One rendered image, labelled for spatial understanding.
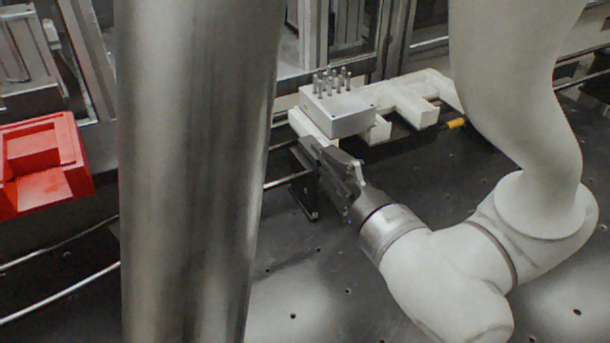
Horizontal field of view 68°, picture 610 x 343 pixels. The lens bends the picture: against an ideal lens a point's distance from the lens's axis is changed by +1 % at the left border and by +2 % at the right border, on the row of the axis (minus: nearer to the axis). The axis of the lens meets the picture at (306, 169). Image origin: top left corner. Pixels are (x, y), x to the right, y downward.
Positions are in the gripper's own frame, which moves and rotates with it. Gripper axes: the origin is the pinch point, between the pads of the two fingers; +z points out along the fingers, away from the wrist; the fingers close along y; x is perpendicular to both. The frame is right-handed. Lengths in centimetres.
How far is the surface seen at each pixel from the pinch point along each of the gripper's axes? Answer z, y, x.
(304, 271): -9.1, -19.8, 6.8
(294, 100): 146, -88, -69
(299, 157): 6.9, -6.8, -0.6
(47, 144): 11.6, 7.3, 39.5
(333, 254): -8.3, -19.8, 0.2
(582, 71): 91, -88, -243
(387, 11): 20.4, 12.6, -28.6
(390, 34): 20.4, 7.2, -30.2
